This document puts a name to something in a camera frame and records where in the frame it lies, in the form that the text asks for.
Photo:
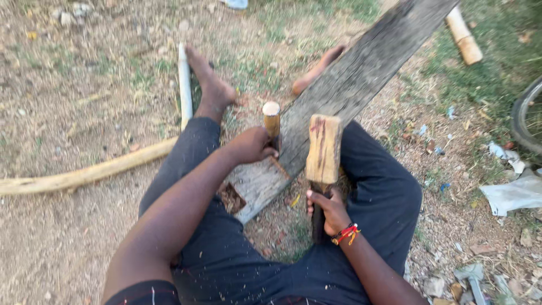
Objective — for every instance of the long pale curved wooden pole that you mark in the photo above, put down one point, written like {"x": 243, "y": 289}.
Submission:
{"x": 84, "y": 171}

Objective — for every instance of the grey metal tool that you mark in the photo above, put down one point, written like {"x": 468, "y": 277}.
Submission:
{"x": 473, "y": 277}

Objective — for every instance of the person's left fingers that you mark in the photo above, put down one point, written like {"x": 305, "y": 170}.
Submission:
{"x": 271, "y": 148}

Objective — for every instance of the white plastic sheet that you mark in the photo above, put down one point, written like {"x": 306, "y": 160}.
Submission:
{"x": 514, "y": 195}

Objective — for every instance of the person's dark trousers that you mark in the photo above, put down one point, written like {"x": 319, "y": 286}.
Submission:
{"x": 224, "y": 258}

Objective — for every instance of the bicycle wheel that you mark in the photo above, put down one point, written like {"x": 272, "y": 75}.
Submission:
{"x": 521, "y": 118}

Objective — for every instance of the grey weathered wooden plank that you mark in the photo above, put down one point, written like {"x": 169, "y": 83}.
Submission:
{"x": 360, "y": 72}

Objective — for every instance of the person's left hand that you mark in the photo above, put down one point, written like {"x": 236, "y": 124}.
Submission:
{"x": 250, "y": 146}

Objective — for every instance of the short pale wooden log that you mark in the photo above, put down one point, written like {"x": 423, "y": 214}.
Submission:
{"x": 465, "y": 38}

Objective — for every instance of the pale blue plastic scrap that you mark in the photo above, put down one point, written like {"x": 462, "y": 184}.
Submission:
{"x": 235, "y": 3}

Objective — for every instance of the wooden mallet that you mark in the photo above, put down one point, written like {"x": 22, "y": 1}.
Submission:
{"x": 324, "y": 148}

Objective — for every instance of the thin white pole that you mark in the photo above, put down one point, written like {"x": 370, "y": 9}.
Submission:
{"x": 185, "y": 89}

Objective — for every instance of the crumpled white paper scrap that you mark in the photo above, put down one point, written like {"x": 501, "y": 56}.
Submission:
{"x": 508, "y": 156}

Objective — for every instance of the person's right hand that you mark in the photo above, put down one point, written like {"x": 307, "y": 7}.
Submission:
{"x": 334, "y": 214}

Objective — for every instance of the person's right foot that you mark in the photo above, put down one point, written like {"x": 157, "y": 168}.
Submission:
{"x": 315, "y": 72}

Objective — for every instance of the person's foot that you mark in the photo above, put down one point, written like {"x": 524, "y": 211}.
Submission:
{"x": 209, "y": 82}
{"x": 315, "y": 72}

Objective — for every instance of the person's left foot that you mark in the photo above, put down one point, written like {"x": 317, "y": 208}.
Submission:
{"x": 209, "y": 82}

